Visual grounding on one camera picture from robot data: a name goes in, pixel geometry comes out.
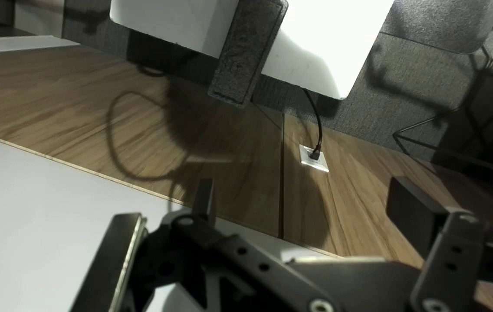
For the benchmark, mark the white table at right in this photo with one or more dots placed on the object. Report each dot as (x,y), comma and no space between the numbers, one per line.
(333,40)

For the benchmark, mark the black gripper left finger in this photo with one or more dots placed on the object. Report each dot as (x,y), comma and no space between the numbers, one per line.
(222,253)

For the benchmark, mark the black felt whiteboard duster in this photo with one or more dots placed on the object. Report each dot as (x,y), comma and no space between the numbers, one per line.
(247,52)

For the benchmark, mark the white table outlet plate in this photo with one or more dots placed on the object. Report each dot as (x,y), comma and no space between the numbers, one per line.
(314,159)

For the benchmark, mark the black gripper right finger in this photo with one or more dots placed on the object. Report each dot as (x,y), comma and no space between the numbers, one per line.
(448,253)

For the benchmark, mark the large white whiteboard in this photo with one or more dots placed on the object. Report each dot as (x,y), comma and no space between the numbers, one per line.
(38,218)

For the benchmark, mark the black tripod stand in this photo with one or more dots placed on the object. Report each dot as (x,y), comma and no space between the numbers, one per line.
(477,132)

